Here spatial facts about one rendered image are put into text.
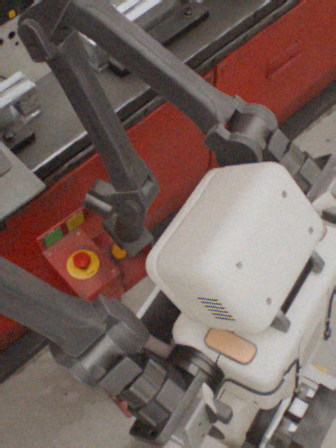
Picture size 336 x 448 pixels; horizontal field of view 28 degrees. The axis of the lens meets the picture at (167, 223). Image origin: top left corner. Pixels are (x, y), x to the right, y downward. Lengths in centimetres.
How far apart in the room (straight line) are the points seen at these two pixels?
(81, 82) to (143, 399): 54
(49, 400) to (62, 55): 135
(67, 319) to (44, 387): 141
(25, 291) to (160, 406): 26
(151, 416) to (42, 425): 130
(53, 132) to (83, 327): 82
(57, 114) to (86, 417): 100
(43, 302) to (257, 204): 30
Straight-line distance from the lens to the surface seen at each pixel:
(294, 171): 112
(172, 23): 180
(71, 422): 223
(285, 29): 209
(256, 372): 96
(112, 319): 91
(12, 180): 142
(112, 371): 94
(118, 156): 125
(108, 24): 110
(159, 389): 95
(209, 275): 85
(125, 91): 169
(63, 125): 164
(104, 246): 161
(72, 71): 118
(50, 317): 86
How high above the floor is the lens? 214
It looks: 60 degrees down
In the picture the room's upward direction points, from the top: 2 degrees counter-clockwise
